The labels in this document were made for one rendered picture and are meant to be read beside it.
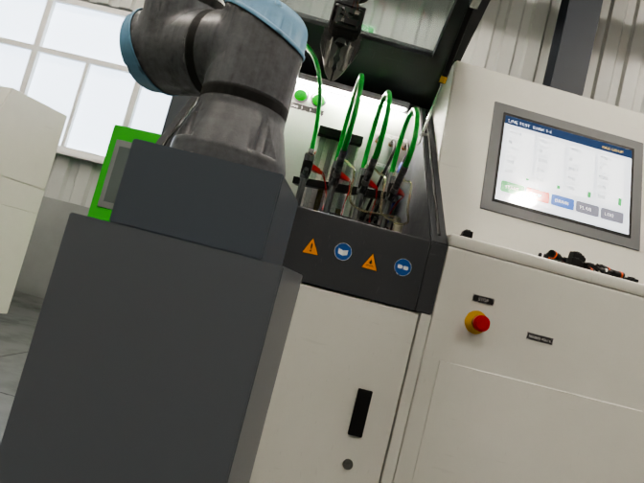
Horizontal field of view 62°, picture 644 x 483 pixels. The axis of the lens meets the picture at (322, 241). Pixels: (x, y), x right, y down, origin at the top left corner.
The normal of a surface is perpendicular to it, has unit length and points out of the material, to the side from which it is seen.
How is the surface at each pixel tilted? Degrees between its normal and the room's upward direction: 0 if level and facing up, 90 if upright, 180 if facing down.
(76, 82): 90
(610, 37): 90
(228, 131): 72
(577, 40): 90
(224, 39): 92
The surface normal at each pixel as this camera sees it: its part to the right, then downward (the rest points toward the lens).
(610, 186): 0.14, -0.29
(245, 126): 0.43, -0.28
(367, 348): 0.07, -0.07
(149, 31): -0.43, -0.07
